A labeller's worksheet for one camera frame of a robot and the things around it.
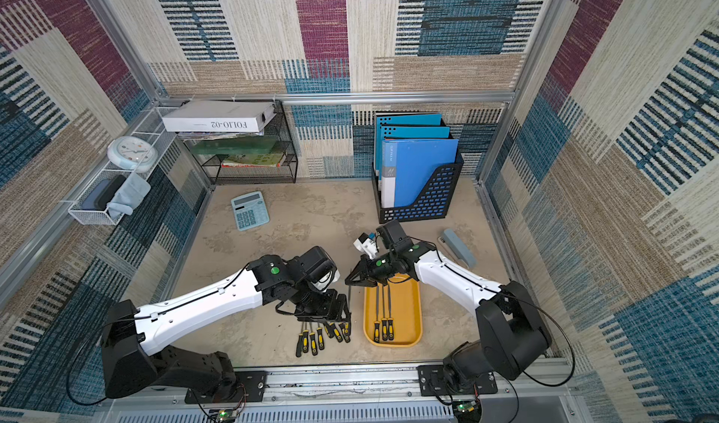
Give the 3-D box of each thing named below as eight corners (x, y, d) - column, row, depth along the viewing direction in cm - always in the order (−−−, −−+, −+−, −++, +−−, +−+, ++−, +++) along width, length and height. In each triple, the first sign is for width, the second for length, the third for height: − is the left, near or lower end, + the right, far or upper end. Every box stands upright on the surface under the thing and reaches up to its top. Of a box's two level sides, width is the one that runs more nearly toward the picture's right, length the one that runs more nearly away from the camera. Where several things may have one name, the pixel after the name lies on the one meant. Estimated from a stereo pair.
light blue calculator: (239, 232, 107) (236, 227, 104) (233, 204, 116) (231, 199, 113) (270, 221, 110) (268, 216, 107) (262, 195, 118) (260, 190, 116)
